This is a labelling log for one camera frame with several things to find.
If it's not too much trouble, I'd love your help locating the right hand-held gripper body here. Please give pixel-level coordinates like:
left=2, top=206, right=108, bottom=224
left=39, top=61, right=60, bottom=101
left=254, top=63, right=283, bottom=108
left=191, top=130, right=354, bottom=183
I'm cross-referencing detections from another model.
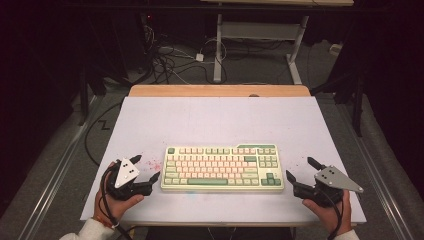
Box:
left=292, top=165, right=365, bottom=208

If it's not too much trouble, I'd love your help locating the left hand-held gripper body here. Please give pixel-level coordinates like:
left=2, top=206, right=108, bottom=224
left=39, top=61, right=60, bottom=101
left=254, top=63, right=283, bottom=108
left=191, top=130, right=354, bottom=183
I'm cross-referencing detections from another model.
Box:
left=101, top=157, right=154, bottom=202

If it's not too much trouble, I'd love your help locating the cream green pink keyboard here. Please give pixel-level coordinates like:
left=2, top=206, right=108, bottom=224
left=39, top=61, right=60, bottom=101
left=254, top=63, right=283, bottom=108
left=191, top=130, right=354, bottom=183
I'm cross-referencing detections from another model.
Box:
left=160, top=143, right=285, bottom=194

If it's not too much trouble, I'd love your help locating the person's right hand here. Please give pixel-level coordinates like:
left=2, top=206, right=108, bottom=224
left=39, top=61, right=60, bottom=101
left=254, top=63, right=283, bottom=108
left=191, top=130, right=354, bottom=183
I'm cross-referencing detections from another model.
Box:
left=302, top=189, right=353, bottom=236

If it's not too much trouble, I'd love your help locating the person's left hand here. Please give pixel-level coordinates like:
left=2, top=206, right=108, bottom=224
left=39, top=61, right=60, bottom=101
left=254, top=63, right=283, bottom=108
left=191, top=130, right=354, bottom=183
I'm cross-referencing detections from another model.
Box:
left=93, top=161, right=145, bottom=228

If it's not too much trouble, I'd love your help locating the black stand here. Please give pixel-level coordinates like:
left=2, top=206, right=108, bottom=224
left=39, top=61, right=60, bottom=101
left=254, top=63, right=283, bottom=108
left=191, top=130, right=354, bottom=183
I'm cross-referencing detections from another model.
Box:
left=77, top=64, right=101, bottom=127
left=311, top=66, right=365, bottom=138

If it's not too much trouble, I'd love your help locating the white table cover board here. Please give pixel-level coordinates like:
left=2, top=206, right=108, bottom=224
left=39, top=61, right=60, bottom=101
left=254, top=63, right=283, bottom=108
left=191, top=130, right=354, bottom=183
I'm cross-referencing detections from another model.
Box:
left=79, top=96, right=367, bottom=224

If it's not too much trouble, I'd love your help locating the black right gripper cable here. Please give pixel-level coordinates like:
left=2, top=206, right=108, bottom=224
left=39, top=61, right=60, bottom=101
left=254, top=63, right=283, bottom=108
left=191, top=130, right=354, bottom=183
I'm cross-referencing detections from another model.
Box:
left=319, top=189, right=345, bottom=240

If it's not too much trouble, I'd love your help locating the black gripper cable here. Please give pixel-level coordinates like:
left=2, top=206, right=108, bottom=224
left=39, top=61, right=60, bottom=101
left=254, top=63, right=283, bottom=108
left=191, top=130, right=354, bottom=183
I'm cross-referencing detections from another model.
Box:
left=319, top=189, right=345, bottom=240
left=99, top=164, right=134, bottom=240

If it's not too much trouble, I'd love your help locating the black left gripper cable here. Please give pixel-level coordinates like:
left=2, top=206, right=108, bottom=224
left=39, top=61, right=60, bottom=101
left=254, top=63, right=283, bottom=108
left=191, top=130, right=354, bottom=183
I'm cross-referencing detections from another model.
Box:
left=99, top=164, right=134, bottom=240

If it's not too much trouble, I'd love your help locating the metal floor rail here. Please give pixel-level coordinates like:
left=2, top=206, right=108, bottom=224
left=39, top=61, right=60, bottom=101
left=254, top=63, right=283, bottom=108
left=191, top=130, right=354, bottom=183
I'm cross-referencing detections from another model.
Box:
left=18, top=96, right=101, bottom=240
left=333, top=99, right=416, bottom=240

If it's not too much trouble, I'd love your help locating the orange bracelet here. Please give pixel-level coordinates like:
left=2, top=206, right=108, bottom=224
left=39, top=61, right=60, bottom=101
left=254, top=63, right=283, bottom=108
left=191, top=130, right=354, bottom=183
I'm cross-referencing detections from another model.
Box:
left=96, top=215, right=115, bottom=230

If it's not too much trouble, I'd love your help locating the black floor cable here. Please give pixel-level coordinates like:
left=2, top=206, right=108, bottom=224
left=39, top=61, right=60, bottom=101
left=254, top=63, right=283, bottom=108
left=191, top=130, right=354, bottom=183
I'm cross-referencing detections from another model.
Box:
left=83, top=101, right=123, bottom=168

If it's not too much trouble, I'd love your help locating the tangle of floor cables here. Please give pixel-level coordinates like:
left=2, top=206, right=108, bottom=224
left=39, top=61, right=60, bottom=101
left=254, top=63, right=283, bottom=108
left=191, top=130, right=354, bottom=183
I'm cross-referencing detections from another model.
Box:
left=143, top=26, right=228, bottom=85

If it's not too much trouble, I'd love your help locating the white metal desk frame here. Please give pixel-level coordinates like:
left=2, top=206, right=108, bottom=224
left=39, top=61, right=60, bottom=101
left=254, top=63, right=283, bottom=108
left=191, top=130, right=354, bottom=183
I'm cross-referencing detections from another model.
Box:
left=213, top=13, right=309, bottom=85

